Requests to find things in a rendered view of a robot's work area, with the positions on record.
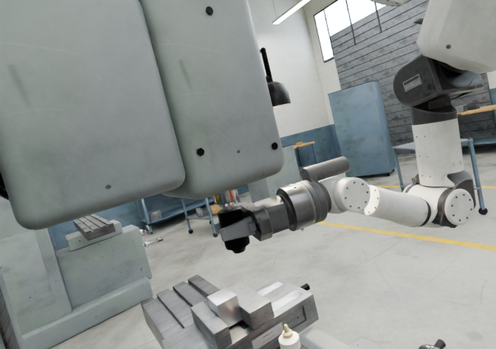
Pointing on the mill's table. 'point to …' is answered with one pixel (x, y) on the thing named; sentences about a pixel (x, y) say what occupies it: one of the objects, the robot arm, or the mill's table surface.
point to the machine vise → (296, 308)
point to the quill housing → (212, 85)
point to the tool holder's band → (229, 212)
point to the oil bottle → (289, 339)
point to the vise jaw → (252, 305)
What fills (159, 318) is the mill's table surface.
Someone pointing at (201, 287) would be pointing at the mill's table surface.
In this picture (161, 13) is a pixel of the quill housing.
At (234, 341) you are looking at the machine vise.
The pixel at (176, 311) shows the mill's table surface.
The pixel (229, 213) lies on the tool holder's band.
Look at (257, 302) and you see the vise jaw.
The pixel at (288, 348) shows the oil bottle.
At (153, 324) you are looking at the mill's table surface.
